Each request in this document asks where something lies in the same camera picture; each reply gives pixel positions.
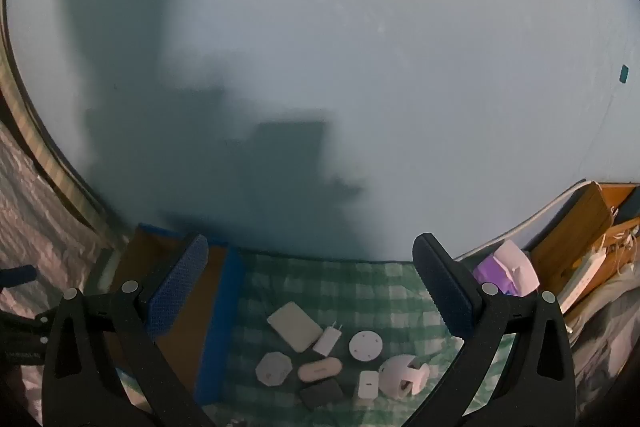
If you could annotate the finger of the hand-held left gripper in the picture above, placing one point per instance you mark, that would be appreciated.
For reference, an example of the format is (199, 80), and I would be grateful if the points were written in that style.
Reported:
(17, 276)

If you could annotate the white round disc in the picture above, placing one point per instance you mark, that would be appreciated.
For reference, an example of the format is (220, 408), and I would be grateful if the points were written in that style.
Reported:
(365, 346)

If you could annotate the white hexagonal device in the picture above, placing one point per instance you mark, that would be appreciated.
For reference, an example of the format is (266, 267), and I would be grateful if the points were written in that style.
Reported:
(272, 368)

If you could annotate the dark grey charger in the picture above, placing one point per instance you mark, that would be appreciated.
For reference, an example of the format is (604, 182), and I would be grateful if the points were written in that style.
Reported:
(322, 394)

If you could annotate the pale pink oval case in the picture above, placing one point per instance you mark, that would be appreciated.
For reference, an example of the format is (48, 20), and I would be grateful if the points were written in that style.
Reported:
(320, 369)

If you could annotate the green checked cloth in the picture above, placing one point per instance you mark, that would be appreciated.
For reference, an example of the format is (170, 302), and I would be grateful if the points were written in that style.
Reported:
(350, 287)

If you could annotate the silver crinkled foil sheet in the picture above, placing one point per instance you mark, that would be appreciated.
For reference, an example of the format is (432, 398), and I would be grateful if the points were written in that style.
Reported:
(45, 217)

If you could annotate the white power bank orange plug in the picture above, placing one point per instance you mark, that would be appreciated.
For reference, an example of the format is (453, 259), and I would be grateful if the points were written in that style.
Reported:
(294, 326)

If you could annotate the grey bedding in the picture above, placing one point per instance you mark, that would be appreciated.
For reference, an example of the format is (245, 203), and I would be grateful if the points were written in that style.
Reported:
(610, 332)

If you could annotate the small white rectangular adapter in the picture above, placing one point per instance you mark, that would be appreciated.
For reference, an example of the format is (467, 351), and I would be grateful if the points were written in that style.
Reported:
(367, 386)

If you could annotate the wooden furniture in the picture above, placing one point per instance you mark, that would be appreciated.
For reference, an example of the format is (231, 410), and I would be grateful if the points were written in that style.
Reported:
(575, 227)

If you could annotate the white power strip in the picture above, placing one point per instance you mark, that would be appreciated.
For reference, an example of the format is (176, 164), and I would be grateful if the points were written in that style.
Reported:
(582, 277)

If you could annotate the blue cardboard box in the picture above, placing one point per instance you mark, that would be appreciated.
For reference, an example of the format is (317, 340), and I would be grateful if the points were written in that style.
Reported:
(215, 332)

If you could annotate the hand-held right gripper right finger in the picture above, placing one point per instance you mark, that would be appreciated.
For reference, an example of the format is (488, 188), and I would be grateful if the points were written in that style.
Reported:
(445, 292)

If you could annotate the purple tissue pack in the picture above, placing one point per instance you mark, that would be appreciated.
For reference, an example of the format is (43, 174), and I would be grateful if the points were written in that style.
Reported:
(505, 267)

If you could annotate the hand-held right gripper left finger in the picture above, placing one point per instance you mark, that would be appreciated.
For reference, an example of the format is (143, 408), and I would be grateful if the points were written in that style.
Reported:
(177, 287)

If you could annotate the white plug charger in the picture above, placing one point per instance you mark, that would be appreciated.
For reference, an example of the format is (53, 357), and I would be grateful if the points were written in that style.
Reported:
(326, 341)

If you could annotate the teal tape piece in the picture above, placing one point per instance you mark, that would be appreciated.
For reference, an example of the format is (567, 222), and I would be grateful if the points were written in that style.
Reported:
(623, 73)

